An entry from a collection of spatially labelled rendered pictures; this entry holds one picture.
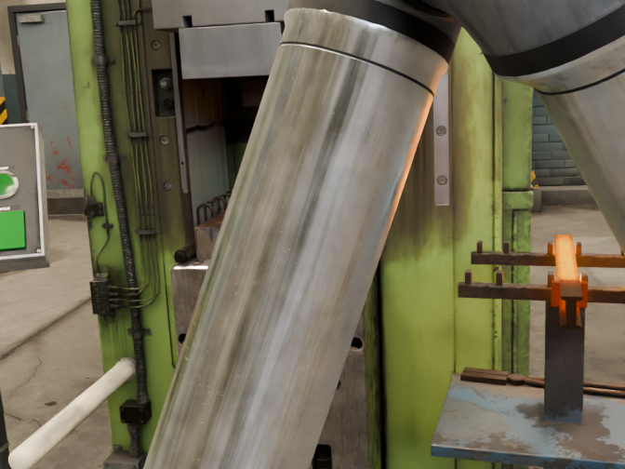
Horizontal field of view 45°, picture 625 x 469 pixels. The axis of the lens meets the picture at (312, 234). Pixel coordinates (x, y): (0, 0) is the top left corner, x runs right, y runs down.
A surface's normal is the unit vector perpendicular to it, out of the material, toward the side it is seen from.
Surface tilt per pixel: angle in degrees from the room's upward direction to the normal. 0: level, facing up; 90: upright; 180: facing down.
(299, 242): 82
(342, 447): 90
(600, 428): 0
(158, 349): 90
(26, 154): 60
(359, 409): 90
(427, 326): 90
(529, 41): 120
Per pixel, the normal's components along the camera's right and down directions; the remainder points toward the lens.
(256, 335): -0.13, 0.02
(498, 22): -0.70, 0.57
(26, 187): 0.18, -0.33
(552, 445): -0.05, -0.98
